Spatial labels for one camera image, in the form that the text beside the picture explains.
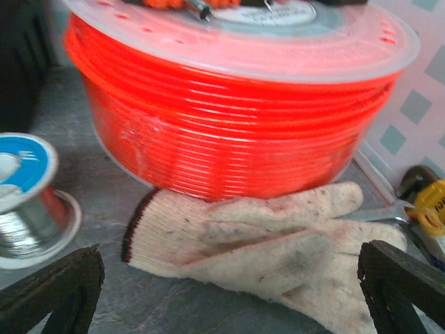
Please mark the silver open-end wrench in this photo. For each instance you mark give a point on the silver open-end wrench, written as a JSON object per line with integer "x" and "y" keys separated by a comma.
{"x": 396, "y": 211}

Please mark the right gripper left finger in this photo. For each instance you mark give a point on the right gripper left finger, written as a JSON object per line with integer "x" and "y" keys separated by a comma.
{"x": 66, "y": 290}

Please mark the white work glove upper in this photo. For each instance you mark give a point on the white work glove upper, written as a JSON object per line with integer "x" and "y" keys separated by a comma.
{"x": 298, "y": 250}

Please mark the red filament spool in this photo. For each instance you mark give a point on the red filament spool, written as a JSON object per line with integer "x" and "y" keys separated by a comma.
{"x": 253, "y": 101}

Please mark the black toolbox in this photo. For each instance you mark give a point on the black toolbox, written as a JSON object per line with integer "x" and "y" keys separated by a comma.
{"x": 26, "y": 58}

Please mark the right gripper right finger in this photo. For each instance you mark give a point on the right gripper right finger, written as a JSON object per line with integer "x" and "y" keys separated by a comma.
{"x": 394, "y": 284}

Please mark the yellow black screwdriver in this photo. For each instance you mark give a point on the yellow black screwdriver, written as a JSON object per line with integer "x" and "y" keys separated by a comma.
{"x": 423, "y": 188}

